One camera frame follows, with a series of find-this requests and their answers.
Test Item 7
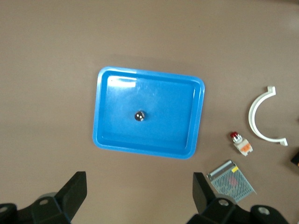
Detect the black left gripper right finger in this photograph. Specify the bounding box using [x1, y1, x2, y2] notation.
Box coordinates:
[186, 172, 291, 224]

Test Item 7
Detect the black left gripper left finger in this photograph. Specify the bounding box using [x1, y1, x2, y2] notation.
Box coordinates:
[0, 171, 88, 224]

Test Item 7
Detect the black cylindrical capacitor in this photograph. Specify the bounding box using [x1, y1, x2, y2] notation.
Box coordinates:
[134, 109, 147, 123]

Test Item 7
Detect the metal mesh power supply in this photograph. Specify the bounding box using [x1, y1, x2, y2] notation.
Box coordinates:
[206, 159, 257, 204]

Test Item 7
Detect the white orange red pushbutton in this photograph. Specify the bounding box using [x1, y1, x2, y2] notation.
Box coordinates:
[229, 131, 254, 158]

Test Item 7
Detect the large white curved clamp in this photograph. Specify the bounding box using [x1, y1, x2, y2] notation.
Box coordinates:
[248, 85, 289, 147]

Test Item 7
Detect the blue plastic tray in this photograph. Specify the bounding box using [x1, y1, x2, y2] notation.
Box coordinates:
[92, 66, 207, 161]

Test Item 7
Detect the brown table mat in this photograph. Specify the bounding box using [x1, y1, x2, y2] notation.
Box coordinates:
[0, 0, 299, 224]

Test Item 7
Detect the orange button enclosure box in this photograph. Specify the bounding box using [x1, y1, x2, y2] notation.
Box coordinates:
[290, 150, 299, 168]

